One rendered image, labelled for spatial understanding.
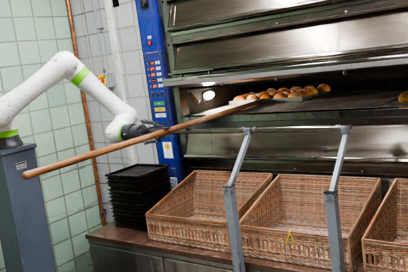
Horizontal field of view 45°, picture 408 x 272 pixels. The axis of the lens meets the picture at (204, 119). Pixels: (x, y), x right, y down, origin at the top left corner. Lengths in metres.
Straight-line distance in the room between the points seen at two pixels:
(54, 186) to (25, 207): 0.82
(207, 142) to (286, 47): 0.78
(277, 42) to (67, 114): 1.64
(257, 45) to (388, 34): 0.69
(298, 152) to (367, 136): 0.37
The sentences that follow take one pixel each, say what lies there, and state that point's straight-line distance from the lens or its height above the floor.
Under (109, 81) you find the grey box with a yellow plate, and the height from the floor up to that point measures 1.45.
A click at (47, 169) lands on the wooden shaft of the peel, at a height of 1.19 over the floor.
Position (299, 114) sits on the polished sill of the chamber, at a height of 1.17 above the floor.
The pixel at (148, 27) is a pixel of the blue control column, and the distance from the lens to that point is 3.13.
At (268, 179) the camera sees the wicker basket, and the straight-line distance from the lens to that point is 2.72.
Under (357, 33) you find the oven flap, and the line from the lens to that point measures 2.48.
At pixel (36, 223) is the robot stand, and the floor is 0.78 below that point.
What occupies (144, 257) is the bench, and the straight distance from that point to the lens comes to 2.81.
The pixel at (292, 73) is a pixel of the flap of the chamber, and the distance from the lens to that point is 2.45.
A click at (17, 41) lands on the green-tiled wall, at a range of 3.43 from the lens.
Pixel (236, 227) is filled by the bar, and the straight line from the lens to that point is 2.27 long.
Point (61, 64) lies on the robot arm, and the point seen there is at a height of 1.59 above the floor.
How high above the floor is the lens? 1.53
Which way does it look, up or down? 7 degrees down
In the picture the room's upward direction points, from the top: 8 degrees counter-clockwise
